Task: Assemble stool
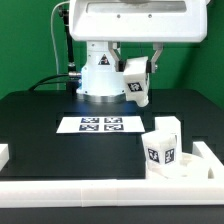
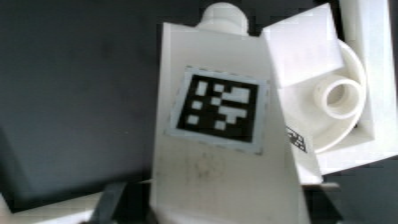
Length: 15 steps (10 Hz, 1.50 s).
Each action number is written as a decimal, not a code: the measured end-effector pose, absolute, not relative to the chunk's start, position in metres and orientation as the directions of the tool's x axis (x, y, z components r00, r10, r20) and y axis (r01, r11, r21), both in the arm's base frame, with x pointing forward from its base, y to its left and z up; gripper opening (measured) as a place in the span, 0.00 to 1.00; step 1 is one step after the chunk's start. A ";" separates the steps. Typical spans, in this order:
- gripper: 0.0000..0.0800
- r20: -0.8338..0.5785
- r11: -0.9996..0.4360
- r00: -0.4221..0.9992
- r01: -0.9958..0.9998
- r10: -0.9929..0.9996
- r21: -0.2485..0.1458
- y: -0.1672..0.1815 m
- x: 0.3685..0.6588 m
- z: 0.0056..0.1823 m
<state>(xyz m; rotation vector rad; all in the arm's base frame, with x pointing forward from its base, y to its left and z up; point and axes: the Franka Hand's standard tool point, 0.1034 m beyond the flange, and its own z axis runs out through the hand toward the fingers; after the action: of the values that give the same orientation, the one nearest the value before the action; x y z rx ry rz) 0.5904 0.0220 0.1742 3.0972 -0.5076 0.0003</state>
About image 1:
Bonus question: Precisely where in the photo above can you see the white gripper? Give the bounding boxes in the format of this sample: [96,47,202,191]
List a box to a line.
[69,0,208,73]

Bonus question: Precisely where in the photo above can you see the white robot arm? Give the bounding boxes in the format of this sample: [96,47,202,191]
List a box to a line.
[69,0,210,107]

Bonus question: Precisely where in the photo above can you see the paper sheet with tags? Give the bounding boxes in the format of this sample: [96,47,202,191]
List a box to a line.
[57,116,145,134]

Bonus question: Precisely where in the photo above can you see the white cable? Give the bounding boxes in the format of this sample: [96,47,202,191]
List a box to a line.
[50,0,72,75]

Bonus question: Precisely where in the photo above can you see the black cables on table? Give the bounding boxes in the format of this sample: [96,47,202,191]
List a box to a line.
[28,73,82,92]

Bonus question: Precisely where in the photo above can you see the white right fence wall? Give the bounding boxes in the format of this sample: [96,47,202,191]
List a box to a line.
[192,141,224,180]

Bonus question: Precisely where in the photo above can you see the white fence wall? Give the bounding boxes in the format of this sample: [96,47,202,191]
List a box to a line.
[0,144,9,171]
[192,141,224,180]
[0,180,224,208]

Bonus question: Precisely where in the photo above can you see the white front fence wall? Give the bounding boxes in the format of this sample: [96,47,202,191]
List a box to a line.
[0,180,224,208]

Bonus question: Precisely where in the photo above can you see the white left fence wall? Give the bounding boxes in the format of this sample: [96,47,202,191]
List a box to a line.
[0,144,9,171]

